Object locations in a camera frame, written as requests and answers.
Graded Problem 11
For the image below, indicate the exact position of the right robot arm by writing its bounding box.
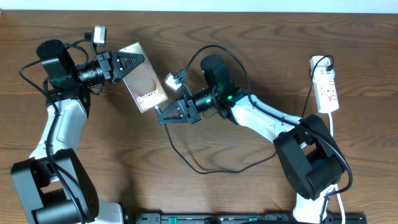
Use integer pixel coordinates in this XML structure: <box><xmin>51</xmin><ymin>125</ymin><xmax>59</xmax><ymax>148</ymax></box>
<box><xmin>157</xmin><ymin>55</ymin><xmax>352</xmax><ymax>223</ymax></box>

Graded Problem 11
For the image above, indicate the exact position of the Galaxy S25 Ultra smartphone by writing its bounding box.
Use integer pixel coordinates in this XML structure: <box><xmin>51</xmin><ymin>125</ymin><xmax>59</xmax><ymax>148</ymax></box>
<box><xmin>119</xmin><ymin>42</ymin><xmax>168</xmax><ymax>113</ymax></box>

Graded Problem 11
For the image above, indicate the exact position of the white power strip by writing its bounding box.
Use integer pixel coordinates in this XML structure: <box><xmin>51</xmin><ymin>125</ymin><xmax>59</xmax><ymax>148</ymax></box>
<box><xmin>310</xmin><ymin>55</ymin><xmax>339</xmax><ymax>114</ymax></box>

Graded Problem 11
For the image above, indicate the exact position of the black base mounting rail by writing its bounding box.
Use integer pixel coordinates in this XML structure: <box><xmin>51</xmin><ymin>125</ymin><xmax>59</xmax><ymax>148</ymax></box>
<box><xmin>135</xmin><ymin>212</ymin><xmax>368</xmax><ymax>224</ymax></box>

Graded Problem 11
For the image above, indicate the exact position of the white power strip cord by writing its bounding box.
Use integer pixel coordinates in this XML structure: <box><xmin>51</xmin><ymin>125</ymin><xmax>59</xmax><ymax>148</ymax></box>
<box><xmin>327</xmin><ymin>112</ymin><xmax>346</xmax><ymax>224</ymax></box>

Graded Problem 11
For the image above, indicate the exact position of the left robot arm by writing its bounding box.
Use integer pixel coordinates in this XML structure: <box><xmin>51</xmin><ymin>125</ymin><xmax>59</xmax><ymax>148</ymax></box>
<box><xmin>11</xmin><ymin>40</ymin><xmax>146</xmax><ymax>223</ymax></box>

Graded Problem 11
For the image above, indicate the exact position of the black USB charging cable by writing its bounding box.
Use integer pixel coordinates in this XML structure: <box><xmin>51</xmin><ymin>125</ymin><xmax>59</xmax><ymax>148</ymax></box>
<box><xmin>154</xmin><ymin>55</ymin><xmax>335</xmax><ymax>175</ymax></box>

